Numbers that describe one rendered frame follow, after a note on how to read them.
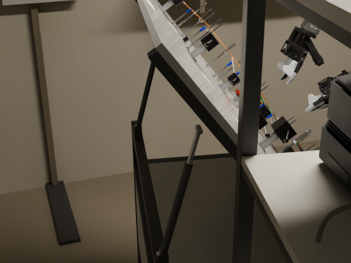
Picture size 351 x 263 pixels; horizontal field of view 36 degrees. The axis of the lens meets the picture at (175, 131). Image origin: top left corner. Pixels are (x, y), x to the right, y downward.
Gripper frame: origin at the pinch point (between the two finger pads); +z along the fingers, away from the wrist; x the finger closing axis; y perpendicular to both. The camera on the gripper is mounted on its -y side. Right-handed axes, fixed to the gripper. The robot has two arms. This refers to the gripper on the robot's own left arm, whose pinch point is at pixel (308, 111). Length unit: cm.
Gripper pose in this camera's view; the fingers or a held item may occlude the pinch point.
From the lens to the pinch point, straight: 221.4
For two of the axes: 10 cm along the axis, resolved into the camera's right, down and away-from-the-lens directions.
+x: -6.0, -1.8, -7.7
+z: -7.5, 4.6, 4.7
